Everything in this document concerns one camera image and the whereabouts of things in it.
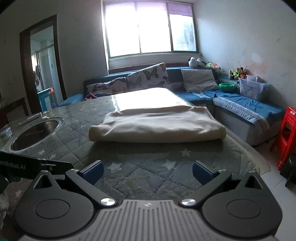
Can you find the window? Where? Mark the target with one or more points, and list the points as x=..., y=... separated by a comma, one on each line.
x=148, y=27

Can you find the clear plastic storage box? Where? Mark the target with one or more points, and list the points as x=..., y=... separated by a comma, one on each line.
x=254, y=87

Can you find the grey knitted blanket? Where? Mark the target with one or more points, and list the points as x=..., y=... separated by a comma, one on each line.
x=258, y=120

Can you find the grey remote control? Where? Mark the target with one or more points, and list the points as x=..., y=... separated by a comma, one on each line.
x=31, y=118

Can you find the blue corner sofa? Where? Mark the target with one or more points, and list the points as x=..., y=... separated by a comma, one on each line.
x=242, y=128

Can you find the cream sweater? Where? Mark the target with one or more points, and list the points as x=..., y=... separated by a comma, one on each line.
x=175, y=124

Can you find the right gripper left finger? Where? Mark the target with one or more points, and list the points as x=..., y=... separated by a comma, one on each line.
x=83, y=181

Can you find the upright butterfly pillow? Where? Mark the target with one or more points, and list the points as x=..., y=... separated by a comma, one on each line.
x=150, y=77

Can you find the round black induction cooktop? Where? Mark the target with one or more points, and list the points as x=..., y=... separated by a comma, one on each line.
x=34, y=134

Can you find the grey cushion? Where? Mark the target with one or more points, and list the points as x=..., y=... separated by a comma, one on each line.
x=198, y=80

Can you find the pink cloth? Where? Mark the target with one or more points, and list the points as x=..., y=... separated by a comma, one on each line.
x=90, y=97

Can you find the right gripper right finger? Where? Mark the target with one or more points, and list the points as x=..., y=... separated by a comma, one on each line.
x=212, y=181

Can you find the panda plush toy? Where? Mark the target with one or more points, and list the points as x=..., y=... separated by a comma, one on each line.
x=194, y=63

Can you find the blue cabinet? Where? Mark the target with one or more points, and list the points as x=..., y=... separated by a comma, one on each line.
x=47, y=99

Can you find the flat butterfly pillow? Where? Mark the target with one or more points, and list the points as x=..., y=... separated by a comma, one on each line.
x=115, y=86

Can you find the green bowl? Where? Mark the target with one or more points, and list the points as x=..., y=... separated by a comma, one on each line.
x=227, y=87

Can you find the red plastic stool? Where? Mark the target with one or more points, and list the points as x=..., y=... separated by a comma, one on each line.
x=285, y=140

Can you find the blue tissue pack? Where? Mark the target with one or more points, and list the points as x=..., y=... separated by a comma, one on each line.
x=5, y=132

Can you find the green plush toys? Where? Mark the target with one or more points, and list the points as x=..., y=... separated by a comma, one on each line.
x=239, y=72

